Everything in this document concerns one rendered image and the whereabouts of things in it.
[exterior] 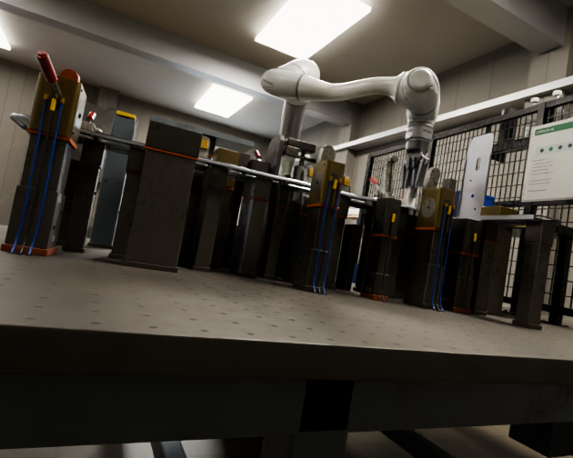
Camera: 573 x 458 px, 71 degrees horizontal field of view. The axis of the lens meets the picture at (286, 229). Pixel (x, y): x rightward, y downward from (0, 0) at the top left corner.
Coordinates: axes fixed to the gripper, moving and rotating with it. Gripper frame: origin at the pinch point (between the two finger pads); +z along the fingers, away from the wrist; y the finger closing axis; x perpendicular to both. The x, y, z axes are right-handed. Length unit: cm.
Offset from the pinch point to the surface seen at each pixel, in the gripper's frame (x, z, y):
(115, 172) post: -95, 9, -30
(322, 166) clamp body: -43.6, 1.4, 19.5
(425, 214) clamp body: -8.7, 7.6, 20.0
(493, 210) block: 23.3, 0.2, 14.5
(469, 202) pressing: 26.6, -4.0, 0.5
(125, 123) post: -95, -8, -30
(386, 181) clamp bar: -1.4, -7.2, -13.7
